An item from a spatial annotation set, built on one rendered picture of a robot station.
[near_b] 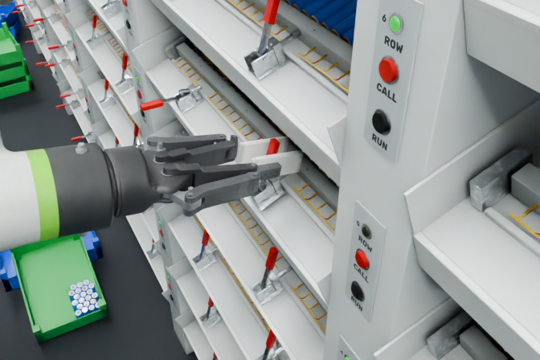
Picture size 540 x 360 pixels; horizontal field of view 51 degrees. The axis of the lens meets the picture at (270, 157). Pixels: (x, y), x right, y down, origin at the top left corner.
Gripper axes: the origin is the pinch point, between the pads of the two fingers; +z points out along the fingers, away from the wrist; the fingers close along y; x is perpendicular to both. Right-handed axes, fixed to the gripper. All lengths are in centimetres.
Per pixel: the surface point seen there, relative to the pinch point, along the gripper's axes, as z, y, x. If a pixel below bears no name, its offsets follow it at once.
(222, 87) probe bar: 4.1, -22.1, -1.5
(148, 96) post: -0.5, -42.5, -12.7
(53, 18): 6, -165, -42
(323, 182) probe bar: 4.8, 5.4, -1.1
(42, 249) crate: -14, -93, -90
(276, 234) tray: -1.1, 6.0, -7.3
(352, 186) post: -4.8, 19.9, 10.3
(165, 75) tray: 0.8, -37.6, -6.3
